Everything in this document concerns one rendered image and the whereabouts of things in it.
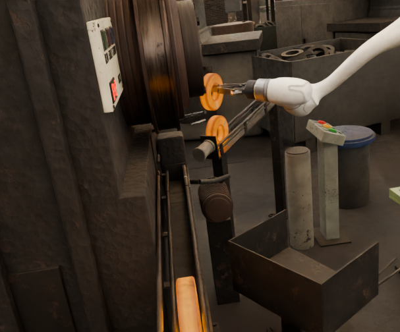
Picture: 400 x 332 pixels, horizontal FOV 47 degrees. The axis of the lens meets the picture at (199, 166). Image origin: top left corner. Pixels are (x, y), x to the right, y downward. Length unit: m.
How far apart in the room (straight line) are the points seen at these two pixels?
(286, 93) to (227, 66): 2.37
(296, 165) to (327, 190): 0.24
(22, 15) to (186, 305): 0.59
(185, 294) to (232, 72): 3.38
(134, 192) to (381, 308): 1.31
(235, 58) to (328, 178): 1.99
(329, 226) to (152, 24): 1.57
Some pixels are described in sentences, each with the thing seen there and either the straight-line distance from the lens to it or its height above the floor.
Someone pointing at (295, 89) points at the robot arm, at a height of 0.90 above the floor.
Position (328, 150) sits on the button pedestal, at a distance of 2.28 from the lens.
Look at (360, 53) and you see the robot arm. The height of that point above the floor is 1.00.
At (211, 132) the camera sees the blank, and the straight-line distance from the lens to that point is 1.90.
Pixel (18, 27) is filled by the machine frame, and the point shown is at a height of 1.25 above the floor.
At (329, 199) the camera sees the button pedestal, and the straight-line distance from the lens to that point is 2.38.
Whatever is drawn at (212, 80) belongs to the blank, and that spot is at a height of 0.94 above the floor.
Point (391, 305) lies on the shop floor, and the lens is 2.08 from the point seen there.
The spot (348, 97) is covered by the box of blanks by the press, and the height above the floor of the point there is 0.39.
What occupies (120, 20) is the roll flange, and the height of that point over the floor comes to 1.23.
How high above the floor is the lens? 1.26
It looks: 20 degrees down
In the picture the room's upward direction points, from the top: 7 degrees counter-clockwise
